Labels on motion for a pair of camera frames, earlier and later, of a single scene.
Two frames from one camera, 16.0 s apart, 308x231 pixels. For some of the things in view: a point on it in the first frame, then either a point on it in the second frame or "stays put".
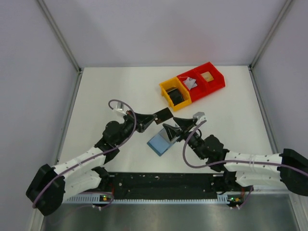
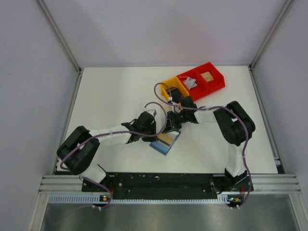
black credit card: (176, 96) stays put
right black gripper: (186, 130) to (171, 123)
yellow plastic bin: (169, 85) stays put
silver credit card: (190, 83) stays put
